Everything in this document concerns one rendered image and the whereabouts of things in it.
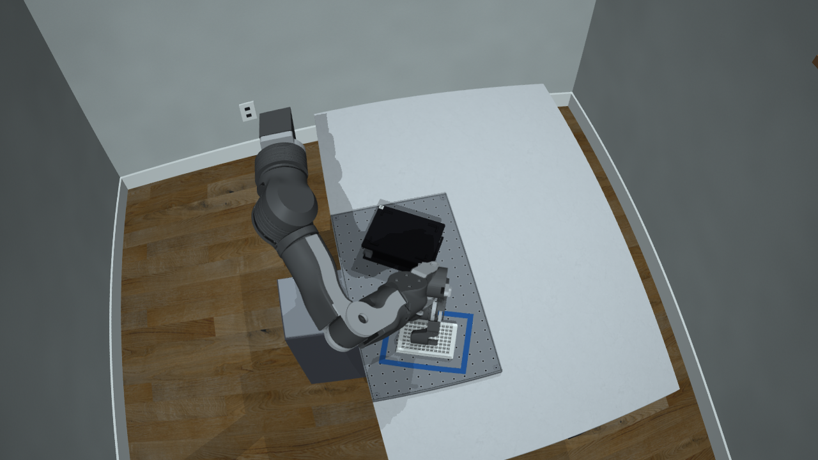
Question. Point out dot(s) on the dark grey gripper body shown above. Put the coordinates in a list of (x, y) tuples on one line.
[(431, 312)]

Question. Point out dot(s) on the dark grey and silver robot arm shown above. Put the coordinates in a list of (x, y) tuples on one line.
[(282, 217)]

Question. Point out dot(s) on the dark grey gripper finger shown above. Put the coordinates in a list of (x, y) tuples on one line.
[(421, 336)]

